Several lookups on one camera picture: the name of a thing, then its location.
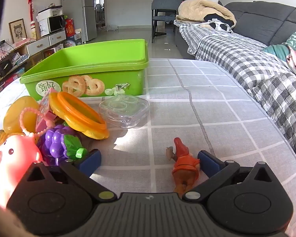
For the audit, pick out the framed cartoon picture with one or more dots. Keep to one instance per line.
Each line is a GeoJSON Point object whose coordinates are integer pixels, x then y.
{"type": "Point", "coordinates": [17, 30]}

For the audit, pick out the beige quilted blanket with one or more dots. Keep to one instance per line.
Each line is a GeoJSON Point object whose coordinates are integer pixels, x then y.
{"type": "Point", "coordinates": [194, 9]}

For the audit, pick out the blue and white box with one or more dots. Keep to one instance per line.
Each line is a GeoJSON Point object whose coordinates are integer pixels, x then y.
{"type": "Point", "coordinates": [70, 43]}

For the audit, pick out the grey sofa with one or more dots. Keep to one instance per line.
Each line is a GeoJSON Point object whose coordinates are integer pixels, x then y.
{"type": "Point", "coordinates": [261, 19]}

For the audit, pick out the yellow plastic container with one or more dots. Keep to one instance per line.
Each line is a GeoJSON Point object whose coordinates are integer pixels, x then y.
{"type": "Point", "coordinates": [13, 114]}

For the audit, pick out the teal patterned pillow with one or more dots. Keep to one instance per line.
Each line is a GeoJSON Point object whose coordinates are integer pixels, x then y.
{"type": "Point", "coordinates": [294, 51]}

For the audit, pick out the purple grape toy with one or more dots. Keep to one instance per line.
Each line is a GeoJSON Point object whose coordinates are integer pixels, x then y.
{"type": "Point", "coordinates": [55, 140]}

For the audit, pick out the grey checked blanket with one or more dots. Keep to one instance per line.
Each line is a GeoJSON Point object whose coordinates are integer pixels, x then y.
{"type": "Point", "coordinates": [236, 54]}

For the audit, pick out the orange round lid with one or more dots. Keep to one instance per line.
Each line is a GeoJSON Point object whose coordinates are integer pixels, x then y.
{"type": "Point", "coordinates": [88, 124]}

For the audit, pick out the grey grid tablecloth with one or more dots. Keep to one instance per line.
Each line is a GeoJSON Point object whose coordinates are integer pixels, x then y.
{"type": "Point", "coordinates": [224, 118]}

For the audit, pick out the black and white garment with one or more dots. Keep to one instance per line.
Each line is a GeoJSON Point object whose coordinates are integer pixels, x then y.
{"type": "Point", "coordinates": [219, 23]}

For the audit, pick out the green plastic box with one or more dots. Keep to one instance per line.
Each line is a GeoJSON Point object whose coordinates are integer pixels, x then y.
{"type": "Point", "coordinates": [88, 64]}

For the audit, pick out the pink card box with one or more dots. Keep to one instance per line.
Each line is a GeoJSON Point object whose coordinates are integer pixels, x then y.
{"type": "Point", "coordinates": [45, 108]}

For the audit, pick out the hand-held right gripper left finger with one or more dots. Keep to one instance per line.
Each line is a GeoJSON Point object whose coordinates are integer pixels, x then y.
{"type": "Point", "coordinates": [90, 161]}

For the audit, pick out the black microwave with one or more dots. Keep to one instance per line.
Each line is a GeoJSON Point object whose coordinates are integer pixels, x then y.
{"type": "Point", "coordinates": [55, 23]}

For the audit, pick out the clear plastic case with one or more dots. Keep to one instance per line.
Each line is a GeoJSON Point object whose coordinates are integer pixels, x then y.
{"type": "Point", "coordinates": [128, 114]}

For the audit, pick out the grey chair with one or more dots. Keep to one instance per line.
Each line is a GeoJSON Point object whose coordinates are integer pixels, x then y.
{"type": "Point", "coordinates": [166, 5]}

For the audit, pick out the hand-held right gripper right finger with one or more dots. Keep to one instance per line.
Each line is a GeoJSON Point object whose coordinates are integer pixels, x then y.
{"type": "Point", "coordinates": [207, 163]}

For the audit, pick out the silver fridge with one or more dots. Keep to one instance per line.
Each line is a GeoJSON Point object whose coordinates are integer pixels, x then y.
{"type": "Point", "coordinates": [87, 12]}

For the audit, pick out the orange dwarf figurine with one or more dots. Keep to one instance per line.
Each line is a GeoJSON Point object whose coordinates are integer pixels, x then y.
{"type": "Point", "coordinates": [185, 165]}

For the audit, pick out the red gift box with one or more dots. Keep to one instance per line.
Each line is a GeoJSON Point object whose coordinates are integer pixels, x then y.
{"type": "Point", "coordinates": [69, 28]}

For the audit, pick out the red hanging decoration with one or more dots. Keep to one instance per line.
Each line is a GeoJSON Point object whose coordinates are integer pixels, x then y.
{"type": "Point", "coordinates": [31, 5]}

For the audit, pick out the pink pig toy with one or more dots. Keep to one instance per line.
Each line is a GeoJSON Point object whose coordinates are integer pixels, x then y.
{"type": "Point", "coordinates": [9, 158]}

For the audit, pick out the white drawer cabinet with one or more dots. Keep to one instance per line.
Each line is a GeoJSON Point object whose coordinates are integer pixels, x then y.
{"type": "Point", "coordinates": [39, 44]}

